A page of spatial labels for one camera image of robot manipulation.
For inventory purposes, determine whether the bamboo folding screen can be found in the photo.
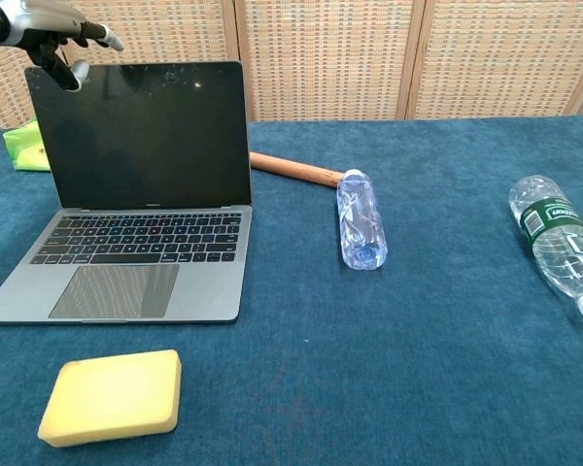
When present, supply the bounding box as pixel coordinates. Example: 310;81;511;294
0;0;583;133

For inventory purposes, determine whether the green tissue pack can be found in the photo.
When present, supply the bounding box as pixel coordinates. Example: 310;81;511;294
2;117;53;172

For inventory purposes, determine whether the blue table mat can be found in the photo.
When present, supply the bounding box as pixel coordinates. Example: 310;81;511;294
0;114;583;466

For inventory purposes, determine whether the clear bottle with green label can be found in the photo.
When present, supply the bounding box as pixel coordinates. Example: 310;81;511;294
508;173;583;323

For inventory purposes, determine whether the yellow sponge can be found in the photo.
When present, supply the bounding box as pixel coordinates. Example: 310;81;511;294
37;349;184;449

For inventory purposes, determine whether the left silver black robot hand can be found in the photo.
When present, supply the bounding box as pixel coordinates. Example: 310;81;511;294
0;0;125;92

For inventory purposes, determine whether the silver laptop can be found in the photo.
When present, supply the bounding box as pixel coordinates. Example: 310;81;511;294
0;60;254;325

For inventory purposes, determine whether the clear unlabelled plastic bottle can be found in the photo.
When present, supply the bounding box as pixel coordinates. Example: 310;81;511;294
336;168;390;271

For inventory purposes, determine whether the brown wooden rod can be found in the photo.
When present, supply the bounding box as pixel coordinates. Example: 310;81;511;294
249;150;347;189

